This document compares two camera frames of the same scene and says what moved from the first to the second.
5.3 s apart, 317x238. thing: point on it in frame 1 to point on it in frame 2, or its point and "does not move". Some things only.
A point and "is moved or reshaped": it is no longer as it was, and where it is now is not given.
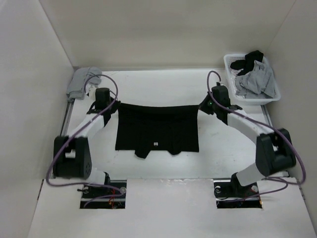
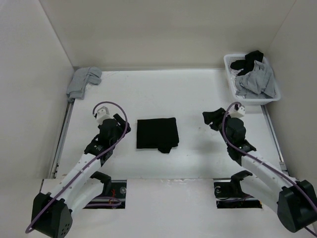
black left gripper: (115, 106) to (121, 126)
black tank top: (143, 128) is moved or reshaped
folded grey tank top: (79, 79) does not move
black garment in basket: (247, 64) does not move
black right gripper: (203, 105) to (214, 117)
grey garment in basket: (258, 83) does not move
